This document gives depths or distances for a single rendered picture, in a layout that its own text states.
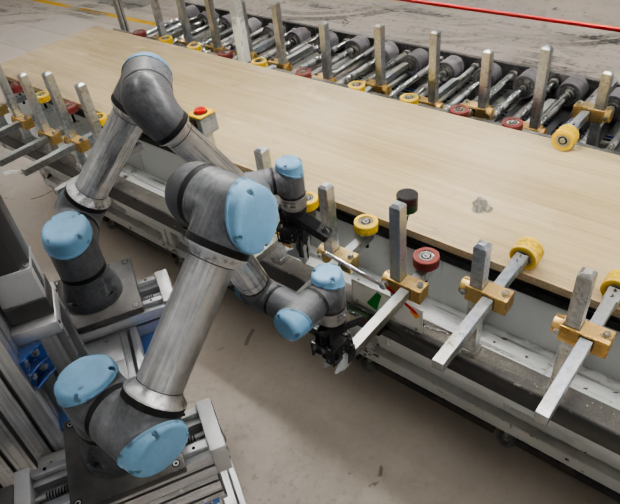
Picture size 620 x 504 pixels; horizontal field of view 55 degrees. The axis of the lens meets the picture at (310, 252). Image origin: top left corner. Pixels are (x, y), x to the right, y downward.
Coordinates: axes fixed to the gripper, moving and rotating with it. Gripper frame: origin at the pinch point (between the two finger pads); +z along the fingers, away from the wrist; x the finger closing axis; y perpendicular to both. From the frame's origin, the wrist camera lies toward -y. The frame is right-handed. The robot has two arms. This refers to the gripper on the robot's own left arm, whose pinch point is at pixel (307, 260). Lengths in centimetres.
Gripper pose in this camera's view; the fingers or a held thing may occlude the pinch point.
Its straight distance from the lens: 182.4
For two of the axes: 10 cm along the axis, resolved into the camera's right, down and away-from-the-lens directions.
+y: -9.4, -1.5, 3.0
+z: 0.8, 7.6, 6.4
